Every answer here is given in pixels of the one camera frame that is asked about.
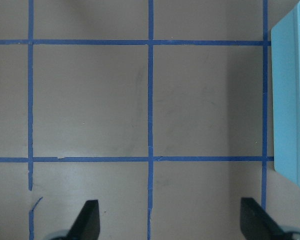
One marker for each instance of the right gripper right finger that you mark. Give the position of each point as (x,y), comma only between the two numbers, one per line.
(256,224)

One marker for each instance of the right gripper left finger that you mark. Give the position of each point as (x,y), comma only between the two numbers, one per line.
(87,224)

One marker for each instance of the teal plastic bin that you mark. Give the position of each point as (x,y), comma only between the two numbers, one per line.
(285,59)

